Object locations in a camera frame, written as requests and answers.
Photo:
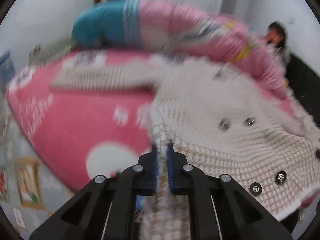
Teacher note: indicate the black tufted headboard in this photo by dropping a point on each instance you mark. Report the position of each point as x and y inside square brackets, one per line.
[305, 84]

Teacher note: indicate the pink floral bed blanket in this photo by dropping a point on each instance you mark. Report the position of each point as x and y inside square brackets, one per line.
[79, 134]

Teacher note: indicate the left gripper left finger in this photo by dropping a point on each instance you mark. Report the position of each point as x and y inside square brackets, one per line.
[105, 207]

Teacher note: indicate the grey patterned mat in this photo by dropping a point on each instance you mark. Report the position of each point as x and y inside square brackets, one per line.
[42, 55]

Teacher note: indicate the blue water bottle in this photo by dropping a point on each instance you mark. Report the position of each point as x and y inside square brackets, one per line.
[7, 69]

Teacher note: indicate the woman with long black hair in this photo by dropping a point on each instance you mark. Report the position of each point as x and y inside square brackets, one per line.
[276, 36]

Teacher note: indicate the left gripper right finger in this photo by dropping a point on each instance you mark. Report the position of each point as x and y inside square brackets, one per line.
[219, 208]

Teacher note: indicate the beige white houndstooth coat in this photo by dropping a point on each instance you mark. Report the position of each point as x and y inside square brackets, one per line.
[216, 116]

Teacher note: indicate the pink and blue duvet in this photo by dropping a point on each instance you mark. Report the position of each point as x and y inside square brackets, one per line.
[171, 28]

